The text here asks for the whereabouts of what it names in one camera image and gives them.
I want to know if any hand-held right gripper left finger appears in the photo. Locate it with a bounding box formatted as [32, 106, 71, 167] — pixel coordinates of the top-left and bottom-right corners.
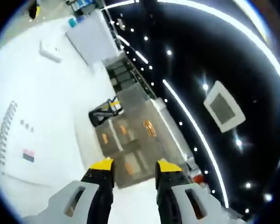
[21, 157, 115, 224]

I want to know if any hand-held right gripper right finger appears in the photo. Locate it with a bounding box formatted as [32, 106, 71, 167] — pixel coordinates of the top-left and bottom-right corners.
[155, 159, 238, 224]

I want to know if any white sticky note stack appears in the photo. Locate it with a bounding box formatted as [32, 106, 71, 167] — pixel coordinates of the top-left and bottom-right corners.
[39, 39, 62, 63]

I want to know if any red box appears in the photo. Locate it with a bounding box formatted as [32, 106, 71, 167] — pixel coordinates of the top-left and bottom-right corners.
[191, 171, 205, 186]

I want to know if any translucent white storage box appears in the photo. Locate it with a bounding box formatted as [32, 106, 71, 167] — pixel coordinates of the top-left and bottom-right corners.
[65, 10, 122, 69]

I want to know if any long ceiling light strip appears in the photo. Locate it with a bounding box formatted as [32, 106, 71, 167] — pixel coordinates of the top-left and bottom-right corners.
[162, 79, 230, 209]
[157, 0, 280, 91]

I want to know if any black mesh pen holder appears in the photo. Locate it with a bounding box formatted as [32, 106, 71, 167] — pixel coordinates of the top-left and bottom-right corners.
[88, 99, 122, 128]

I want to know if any plastic drawer cabinet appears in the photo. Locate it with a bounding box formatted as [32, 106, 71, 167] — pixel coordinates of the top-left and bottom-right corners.
[94, 84, 196, 187]

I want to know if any ceiling air vent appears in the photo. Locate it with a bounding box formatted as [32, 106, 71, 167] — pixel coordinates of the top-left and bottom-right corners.
[203, 80, 246, 133]

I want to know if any group of ceiling spotlights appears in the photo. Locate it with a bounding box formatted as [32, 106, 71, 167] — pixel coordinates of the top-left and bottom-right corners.
[111, 14, 273, 214]

